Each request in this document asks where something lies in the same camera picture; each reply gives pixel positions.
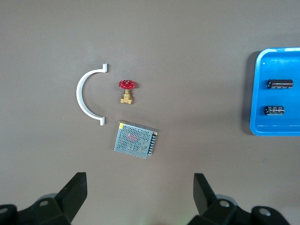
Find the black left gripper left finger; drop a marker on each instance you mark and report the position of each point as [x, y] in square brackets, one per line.
[47, 211]

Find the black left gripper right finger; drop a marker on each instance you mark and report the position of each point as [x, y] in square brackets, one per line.
[222, 213]

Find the small black display module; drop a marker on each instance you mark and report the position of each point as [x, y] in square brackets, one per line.
[274, 110]

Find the blue plastic tray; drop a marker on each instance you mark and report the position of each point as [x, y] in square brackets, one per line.
[276, 68]

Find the metal mesh power supply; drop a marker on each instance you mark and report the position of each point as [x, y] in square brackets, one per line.
[133, 140]

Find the white curved pipe clamp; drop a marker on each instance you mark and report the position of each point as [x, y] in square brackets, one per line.
[78, 93]

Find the brass valve red handwheel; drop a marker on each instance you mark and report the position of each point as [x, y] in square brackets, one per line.
[127, 97]

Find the brown table mat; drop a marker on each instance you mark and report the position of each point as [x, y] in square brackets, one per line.
[187, 35]

